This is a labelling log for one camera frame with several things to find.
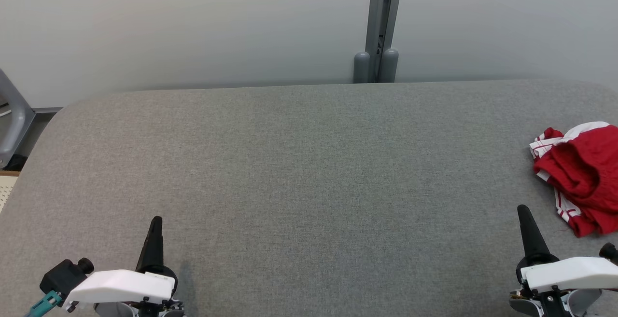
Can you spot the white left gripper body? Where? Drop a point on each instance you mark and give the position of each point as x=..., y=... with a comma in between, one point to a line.
x=120, y=285

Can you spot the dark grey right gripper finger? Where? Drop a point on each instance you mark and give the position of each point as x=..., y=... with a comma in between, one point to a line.
x=533, y=235

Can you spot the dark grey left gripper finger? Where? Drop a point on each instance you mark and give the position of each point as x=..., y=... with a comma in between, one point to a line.
x=152, y=244

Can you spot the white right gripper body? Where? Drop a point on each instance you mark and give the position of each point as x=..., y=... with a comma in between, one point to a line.
x=569, y=273

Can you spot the red jersey with black numbers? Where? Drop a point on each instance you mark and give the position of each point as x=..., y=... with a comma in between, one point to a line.
x=572, y=211

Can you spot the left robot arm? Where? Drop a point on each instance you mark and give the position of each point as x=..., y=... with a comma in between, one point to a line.
x=120, y=310

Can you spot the beige perforated seat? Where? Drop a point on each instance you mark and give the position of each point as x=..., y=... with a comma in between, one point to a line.
x=7, y=189

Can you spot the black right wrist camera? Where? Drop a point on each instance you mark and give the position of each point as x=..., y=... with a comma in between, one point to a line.
x=609, y=253

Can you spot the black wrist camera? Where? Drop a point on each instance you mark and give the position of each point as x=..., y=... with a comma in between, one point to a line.
x=609, y=253
x=63, y=276

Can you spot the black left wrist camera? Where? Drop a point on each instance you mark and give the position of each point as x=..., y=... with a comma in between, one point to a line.
x=63, y=276

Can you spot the grey curved metal frame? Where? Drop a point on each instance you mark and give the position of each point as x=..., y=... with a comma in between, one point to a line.
x=14, y=119

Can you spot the grey cylindrical post foot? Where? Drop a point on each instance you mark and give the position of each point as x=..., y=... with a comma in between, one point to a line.
x=389, y=66
x=361, y=68

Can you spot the grey metal partition post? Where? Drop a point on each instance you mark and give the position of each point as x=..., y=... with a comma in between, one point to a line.
x=384, y=13

